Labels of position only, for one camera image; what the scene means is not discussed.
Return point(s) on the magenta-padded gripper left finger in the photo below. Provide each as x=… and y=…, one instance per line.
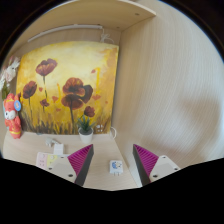
x=63, y=168

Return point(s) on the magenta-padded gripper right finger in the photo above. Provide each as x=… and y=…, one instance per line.
x=163, y=166

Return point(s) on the white charger block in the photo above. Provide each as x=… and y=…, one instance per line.
x=116, y=166

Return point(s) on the small potted green plant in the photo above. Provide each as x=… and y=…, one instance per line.
x=86, y=133

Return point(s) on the red plush toy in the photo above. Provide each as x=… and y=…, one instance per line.
x=12, y=123

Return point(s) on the poppy flower painting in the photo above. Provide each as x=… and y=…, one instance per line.
x=70, y=60

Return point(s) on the pink white flower bouquet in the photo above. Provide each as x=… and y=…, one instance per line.
x=8, y=73

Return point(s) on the white light bar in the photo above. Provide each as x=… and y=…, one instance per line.
x=63, y=30

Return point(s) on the wooden shelf unit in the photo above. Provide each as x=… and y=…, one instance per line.
x=100, y=11

